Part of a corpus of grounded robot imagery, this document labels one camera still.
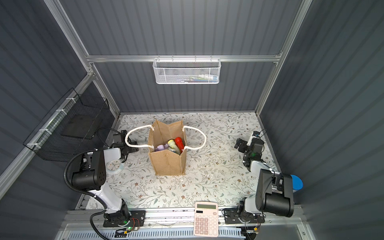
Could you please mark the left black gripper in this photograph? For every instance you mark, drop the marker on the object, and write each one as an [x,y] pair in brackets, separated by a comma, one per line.
[125,146]

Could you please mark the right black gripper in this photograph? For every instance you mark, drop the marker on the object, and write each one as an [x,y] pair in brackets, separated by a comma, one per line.
[243,144]

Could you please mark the green flashlight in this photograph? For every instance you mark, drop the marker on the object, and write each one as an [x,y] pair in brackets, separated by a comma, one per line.
[172,144]

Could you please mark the brown jute tote bag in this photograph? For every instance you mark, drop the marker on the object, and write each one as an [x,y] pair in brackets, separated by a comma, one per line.
[167,163]

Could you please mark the red flashlight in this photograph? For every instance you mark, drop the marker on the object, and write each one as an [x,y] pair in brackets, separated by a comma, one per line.
[179,143]

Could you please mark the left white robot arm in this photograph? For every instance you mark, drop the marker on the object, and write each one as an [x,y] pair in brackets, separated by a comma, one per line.
[88,172]

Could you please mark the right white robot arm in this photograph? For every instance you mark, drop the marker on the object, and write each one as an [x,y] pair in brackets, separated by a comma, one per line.
[274,191]

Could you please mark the clear tape roll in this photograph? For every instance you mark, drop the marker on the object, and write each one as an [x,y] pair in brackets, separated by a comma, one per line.
[115,167]

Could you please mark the blue lid pencil tube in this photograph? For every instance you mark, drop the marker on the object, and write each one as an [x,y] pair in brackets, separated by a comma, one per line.
[297,183]

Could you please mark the pink desk calculator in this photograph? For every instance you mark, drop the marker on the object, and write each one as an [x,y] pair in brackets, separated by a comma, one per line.
[206,219]

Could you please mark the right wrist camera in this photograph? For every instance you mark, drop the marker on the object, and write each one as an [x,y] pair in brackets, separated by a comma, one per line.
[252,136]

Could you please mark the black wire side basket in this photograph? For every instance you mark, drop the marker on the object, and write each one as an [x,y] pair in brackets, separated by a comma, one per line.
[72,129]

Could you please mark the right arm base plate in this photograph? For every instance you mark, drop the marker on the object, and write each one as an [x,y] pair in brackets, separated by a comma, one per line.
[235,216]

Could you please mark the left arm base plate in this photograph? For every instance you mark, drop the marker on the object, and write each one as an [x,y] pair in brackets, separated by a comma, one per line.
[133,219]

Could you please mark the white wire wall basket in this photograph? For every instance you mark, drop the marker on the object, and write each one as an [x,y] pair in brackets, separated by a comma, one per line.
[170,72]

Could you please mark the markers in wall basket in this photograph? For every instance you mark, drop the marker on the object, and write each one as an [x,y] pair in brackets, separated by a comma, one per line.
[206,78]

